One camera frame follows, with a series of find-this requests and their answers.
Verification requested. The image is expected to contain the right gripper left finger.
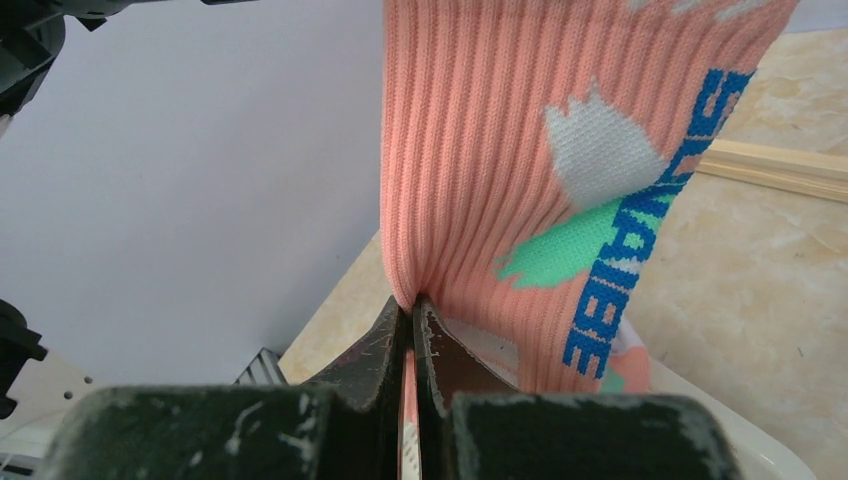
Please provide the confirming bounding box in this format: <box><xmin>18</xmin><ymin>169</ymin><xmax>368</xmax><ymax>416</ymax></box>
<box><xmin>39</xmin><ymin>299</ymin><xmax>406</xmax><ymax>479</ymax></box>

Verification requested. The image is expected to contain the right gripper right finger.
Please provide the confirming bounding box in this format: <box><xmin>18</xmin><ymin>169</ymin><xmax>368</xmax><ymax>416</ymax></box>
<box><xmin>411</xmin><ymin>296</ymin><xmax>742</xmax><ymax>479</ymax></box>

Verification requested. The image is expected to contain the pink patterned sock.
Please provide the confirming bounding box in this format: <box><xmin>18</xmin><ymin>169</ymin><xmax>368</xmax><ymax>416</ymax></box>
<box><xmin>380</xmin><ymin>0</ymin><xmax>803</xmax><ymax>480</ymax></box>

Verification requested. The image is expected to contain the white plastic basket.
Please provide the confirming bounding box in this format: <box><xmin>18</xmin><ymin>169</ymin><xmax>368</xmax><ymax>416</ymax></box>
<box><xmin>649</xmin><ymin>358</ymin><xmax>816</xmax><ymax>480</ymax></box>

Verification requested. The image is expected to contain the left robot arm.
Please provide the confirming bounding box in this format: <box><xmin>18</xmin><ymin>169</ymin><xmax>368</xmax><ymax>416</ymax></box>
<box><xmin>1</xmin><ymin>1</ymin><xmax>280</xmax><ymax>465</ymax></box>

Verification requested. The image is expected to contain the wooden drying rack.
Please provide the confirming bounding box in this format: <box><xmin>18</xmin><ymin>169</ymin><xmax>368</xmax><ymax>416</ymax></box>
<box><xmin>697</xmin><ymin>140</ymin><xmax>847</xmax><ymax>204</ymax></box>

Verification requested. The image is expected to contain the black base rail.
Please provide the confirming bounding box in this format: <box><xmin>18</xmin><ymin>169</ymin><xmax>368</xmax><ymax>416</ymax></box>
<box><xmin>234</xmin><ymin>348</ymin><xmax>288</xmax><ymax>386</ymax></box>

